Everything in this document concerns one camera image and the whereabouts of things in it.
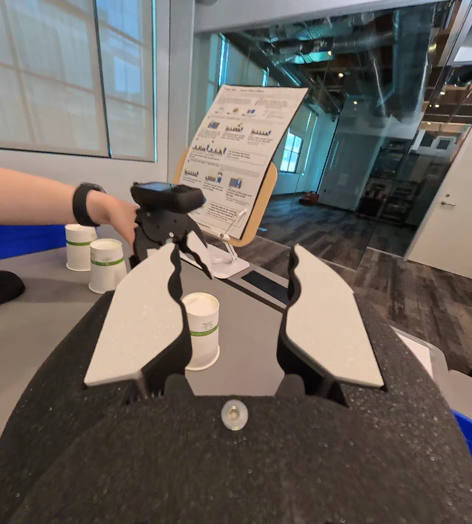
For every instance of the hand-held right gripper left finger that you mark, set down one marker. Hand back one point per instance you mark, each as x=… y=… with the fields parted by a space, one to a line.
x=137 y=327

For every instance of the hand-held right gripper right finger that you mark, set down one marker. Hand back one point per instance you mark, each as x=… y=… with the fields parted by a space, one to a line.
x=330 y=327

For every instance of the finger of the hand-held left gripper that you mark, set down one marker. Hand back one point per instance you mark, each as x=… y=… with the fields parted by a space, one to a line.
x=199 y=249

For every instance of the white paper cup green band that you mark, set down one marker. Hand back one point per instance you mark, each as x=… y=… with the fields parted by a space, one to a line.
x=105 y=270
x=203 y=327
x=78 y=254

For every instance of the person's left forearm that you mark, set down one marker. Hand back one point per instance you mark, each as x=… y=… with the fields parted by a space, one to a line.
x=23 y=196

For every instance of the person's left hand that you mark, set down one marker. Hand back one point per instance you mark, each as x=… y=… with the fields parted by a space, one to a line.
x=117 y=217

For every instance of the black wristband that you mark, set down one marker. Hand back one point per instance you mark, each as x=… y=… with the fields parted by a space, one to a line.
x=82 y=204

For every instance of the wooden board document stand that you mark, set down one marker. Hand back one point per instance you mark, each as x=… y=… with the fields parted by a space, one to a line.
x=266 y=192

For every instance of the laminated paper sheet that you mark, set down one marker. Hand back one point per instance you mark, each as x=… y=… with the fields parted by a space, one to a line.
x=420 y=352

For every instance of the printed instruction sheet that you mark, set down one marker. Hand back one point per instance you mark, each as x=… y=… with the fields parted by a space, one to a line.
x=240 y=143

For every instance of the small red object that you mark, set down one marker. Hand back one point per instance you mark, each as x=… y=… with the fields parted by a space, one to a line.
x=309 y=198

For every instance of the white door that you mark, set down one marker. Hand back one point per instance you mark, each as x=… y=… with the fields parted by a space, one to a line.
x=457 y=204

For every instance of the white framed glass window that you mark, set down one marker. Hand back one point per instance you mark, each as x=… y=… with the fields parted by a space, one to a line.
x=35 y=73

